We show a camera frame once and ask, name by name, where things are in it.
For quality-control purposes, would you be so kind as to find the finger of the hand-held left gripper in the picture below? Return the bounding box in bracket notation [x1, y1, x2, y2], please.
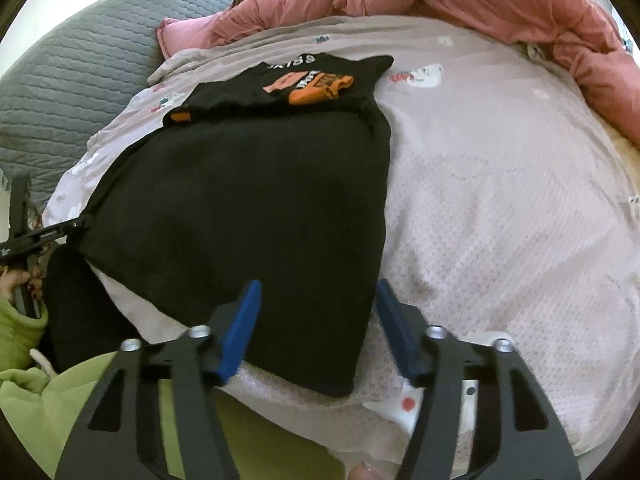
[47, 214, 96, 248]

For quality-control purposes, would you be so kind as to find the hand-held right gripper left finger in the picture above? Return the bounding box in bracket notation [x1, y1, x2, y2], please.
[55, 280, 263, 480]

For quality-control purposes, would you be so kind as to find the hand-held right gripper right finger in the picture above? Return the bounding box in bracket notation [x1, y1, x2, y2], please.
[376, 279, 581, 480]

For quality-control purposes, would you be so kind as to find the black sweater with orange cuffs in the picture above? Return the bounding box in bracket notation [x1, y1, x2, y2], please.
[75, 52, 396, 398]

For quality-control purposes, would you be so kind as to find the person's left forearm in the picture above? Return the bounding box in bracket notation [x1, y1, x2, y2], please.
[0, 297, 51, 361]

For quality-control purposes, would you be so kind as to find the person's left hand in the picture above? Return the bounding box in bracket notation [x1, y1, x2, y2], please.
[0, 265, 46, 307]

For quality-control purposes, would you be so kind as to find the person's right hand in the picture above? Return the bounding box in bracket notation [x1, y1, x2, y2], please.
[347, 462, 386, 480]

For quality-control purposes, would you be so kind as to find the printed pinkish-grey blanket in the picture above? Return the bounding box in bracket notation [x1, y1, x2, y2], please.
[42, 15, 640, 466]

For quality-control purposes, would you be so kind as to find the person's green hoodie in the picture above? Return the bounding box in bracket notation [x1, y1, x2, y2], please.
[0, 350, 351, 480]

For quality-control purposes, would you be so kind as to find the grey quilted headboard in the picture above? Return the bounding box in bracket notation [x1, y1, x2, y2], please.
[0, 0, 271, 181]

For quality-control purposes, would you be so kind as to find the cream bed sheet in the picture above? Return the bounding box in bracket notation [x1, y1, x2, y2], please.
[602, 120, 640, 176]

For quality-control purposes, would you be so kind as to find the white hoodie drawstring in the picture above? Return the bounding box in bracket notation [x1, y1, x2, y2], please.
[29, 347, 62, 377]

